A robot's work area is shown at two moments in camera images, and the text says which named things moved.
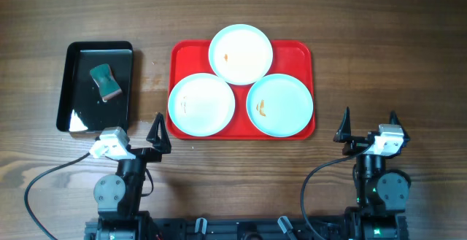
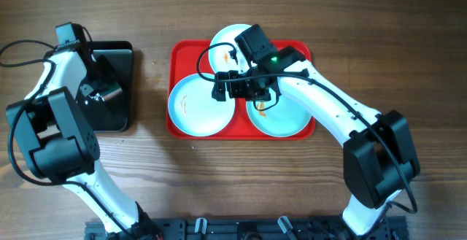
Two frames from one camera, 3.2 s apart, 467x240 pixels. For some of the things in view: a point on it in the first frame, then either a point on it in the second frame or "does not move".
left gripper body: (141, 153) -> (101, 90)
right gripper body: (361, 139) -> (226, 85)
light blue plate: (279, 105) does not move
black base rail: (377, 227) does not move
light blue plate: (201, 104) does not move
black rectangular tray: (95, 87) does not move
